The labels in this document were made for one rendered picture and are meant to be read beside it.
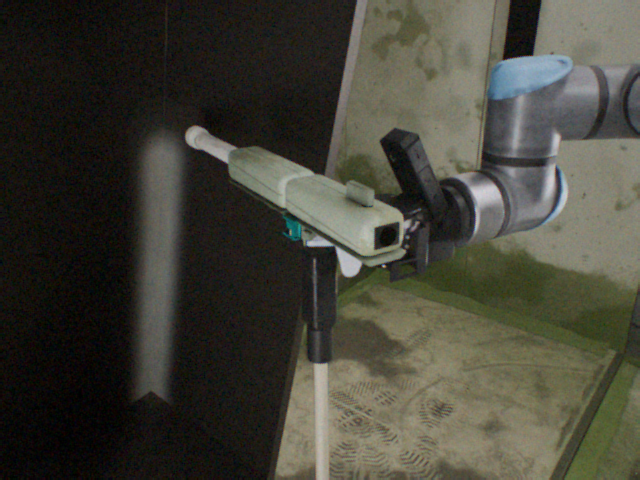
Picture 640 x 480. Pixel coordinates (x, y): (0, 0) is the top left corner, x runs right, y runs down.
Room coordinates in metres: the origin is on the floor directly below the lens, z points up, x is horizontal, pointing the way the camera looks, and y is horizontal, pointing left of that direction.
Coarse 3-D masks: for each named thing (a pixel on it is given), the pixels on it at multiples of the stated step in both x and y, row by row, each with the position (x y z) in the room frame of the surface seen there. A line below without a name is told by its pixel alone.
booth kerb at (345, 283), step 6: (360, 270) 2.52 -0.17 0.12; (366, 270) 2.56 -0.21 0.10; (372, 270) 2.60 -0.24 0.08; (342, 276) 2.40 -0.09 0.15; (354, 276) 2.47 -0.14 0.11; (360, 276) 2.52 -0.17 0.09; (366, 276) 2.56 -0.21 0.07; (342, 282) 2.40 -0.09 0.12; (348, 282) 2.44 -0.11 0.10; (354, 282) 2.47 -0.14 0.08; (342, 288) 2.40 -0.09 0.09; (348, 288) 2.43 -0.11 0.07
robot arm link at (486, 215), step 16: (464, 176) 0.70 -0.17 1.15; (480, 176) 0.70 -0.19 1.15; (464, 192) 0.67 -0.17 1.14; (480, 192) 0.67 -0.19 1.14; (496, 192) 0.68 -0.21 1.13; (480, 208) 0.66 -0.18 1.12; (496, 208) 0.67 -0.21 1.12; (480, 224) 0.65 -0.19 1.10; (496, 224) 0.67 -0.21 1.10; (464, 240) 0.67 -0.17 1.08; (480, 240) 0.67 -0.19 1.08
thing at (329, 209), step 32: (192, 128) 0.89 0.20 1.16; (224, 160) 0.77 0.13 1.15; (256, 160) 0.68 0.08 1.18; (288, 160) 0.68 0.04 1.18; (256, 192) 0.68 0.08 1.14; (288, 192) 0.59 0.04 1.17; (320, 192) 0.55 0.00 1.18; (352, 192) 0.52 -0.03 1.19; (320, 224) 0.53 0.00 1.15; (352, 224) 0.49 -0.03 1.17; (384, 224) 0.48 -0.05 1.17; (320, 256) 0.57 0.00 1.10; (352, 256) 0.49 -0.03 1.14; (384, 256) 0.48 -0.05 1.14; (320, 288) 0.57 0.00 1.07; (320, 320) 0.56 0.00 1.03; (320, 352) 0.57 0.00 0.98
